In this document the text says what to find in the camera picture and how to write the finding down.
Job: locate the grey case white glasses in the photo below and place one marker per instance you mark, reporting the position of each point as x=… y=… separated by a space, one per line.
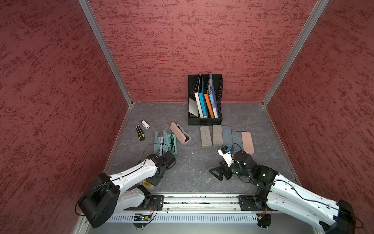
x=160 y=144

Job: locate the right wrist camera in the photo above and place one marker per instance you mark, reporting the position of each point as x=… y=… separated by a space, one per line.
x=225 y=152

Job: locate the aluminium corner post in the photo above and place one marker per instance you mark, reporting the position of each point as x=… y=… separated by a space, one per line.
x=89 y=14
x=315 y=14

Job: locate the aluminium left corner post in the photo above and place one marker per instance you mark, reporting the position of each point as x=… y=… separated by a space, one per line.
x=89 y=14

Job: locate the grey case blue glasses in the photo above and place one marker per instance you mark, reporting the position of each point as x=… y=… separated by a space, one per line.
x=237 y=141

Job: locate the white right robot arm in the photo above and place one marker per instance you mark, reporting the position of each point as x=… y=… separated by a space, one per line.
x=276 y=192

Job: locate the blue folder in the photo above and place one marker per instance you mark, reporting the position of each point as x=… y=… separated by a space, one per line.
x=212 y=96

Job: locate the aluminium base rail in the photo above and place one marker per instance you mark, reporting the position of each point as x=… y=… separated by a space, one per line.
x=204 y=201

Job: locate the green case black glasses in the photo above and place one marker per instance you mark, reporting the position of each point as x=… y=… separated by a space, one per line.
x=170 y=142

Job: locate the pink case yellow glasses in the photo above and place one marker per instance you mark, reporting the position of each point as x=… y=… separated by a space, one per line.
x=148 y=185

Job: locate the orange book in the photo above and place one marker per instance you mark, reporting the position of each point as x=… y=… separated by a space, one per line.
x=208 y=103

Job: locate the teal book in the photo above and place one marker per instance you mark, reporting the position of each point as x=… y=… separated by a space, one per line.
x=202 y=98

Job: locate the perforated vent strip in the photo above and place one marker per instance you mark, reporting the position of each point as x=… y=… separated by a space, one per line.
x=211 y=218

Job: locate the white grey book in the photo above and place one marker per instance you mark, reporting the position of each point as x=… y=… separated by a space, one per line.
x=195 y=108

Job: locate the black mesh file holder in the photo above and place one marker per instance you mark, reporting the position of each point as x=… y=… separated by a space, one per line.
x=218 y=87

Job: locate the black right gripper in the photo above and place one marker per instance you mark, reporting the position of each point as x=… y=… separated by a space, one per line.
x=224 y=167

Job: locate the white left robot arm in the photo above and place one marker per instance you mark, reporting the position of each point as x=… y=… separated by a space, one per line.
x=109 y=194

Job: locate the aluminium right corner post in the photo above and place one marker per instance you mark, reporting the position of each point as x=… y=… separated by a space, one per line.
x=315 y=14

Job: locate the small white cylinder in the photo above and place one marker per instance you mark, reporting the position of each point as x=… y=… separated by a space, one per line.
x=145 y=124

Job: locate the pink case dark sunglasses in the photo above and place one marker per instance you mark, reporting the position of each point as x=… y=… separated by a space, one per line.
x=180 y=133

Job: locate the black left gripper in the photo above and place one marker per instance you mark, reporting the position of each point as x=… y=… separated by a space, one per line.
x=154 y=182

